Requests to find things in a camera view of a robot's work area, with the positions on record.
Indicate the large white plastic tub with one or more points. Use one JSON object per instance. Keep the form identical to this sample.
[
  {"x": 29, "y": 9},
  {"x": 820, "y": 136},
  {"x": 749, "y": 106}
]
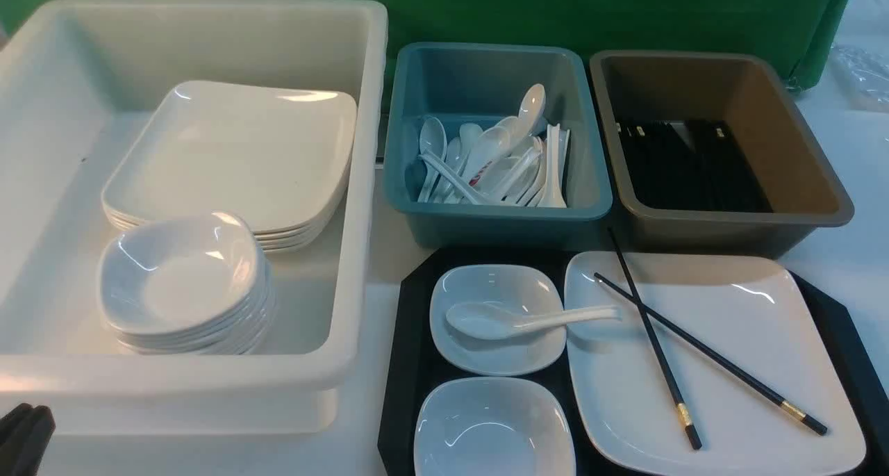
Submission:
[{"x": 79, "y": 79}]

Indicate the black serving tray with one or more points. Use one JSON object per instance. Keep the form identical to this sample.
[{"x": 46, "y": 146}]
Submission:
[{"x": 417, "y": 367}]

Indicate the pile of black chopsticks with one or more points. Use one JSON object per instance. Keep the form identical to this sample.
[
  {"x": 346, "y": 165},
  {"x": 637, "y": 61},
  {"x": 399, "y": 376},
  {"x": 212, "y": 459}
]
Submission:
[{"x": 693, "y": 165}]

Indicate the white ceramic spoon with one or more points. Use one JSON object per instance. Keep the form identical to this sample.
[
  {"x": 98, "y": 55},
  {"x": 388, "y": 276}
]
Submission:
[{"x": 486, "y": 321}]

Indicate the stack of white square plates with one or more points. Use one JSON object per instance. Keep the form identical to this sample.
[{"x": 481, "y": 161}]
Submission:
[{"x": 277, "y": 158}]

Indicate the stack of white bowls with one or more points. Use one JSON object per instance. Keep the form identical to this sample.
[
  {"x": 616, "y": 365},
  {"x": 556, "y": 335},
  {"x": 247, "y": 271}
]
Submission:
[{"x": 198, "y": 284}]

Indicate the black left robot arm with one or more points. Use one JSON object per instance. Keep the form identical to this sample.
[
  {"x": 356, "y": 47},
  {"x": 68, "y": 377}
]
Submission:
[{"x": 25, "y": 435}]

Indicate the large white square plate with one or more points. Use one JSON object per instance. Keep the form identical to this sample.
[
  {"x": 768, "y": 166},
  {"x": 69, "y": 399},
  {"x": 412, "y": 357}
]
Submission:
[{"x": 748, "y": 309}]

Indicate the brown plastic bin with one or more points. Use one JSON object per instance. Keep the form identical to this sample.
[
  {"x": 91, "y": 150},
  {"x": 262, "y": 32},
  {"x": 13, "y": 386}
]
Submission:
[{"x": 747, "y": 94}]

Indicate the white bowl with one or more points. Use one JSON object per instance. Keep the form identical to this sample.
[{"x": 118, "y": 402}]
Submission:
[
  {"x": 520, "y": 289},
  {"x": 492, "y": 426}
]

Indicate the teal plastic bin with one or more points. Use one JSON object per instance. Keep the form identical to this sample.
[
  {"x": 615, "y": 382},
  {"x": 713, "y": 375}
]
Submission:
[{"x": 483, "y": 83}]

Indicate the pile of white spoons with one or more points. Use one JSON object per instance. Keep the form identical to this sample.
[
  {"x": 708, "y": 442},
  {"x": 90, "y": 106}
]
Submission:
[{"x": 519, "y": 161}]

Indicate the clear plastic wrap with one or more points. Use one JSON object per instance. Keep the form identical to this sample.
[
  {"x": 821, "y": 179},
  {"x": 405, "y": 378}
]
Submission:
[{"x": 862, "y": 76}]

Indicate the green backdrop cloth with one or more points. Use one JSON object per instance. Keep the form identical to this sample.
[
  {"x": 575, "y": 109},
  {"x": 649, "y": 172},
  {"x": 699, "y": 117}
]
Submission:
[{"x": 793, "y": 36}]

